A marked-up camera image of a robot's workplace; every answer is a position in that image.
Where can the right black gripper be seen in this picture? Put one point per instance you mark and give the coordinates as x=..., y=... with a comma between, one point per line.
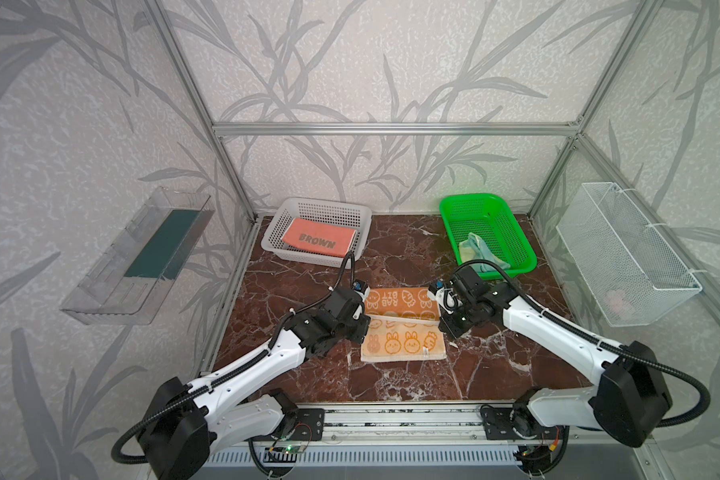
x=451, y=321

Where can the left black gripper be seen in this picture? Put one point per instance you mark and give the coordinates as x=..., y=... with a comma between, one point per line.
x=360, y=321

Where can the cream orange patterned towel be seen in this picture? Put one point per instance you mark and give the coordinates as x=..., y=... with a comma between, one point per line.
x=404, y=326

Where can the pink brown bear towel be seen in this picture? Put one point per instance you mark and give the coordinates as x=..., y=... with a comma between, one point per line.
x=319, y=238

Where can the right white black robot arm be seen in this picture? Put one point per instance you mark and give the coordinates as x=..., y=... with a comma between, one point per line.
x=617, y=393

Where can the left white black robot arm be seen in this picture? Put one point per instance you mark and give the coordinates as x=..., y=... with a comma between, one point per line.
x=185, y=423

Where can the light blue towel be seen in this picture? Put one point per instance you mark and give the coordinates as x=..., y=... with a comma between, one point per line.
x=475, y=248

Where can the white perforated plastic basket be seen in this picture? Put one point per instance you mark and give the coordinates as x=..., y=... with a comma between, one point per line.
x=330, y=212

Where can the green perforated plastic basket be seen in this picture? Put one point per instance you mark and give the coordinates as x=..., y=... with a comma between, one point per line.
x=468, y=217

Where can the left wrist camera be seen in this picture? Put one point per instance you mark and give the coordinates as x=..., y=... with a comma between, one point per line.
x=362, y=289

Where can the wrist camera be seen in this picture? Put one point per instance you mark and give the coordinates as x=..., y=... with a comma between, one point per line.
x=441, y=292
x=362, y=289

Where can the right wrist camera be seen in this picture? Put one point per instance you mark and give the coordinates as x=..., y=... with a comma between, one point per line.
x=441, y=292

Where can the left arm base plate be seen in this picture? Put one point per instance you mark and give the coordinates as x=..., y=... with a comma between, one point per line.
x=304, y=424

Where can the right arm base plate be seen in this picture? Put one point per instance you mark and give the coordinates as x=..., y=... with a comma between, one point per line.
x=508, y=423

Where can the white wire mesh basket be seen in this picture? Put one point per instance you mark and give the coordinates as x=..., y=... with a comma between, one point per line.
x=616, y=247

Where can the aluminium frame rail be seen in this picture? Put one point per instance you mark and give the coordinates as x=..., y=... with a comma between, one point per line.
x=230, y=129

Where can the clear acrylic wall shelf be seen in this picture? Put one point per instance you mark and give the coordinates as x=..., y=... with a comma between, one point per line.
x=133, y=277

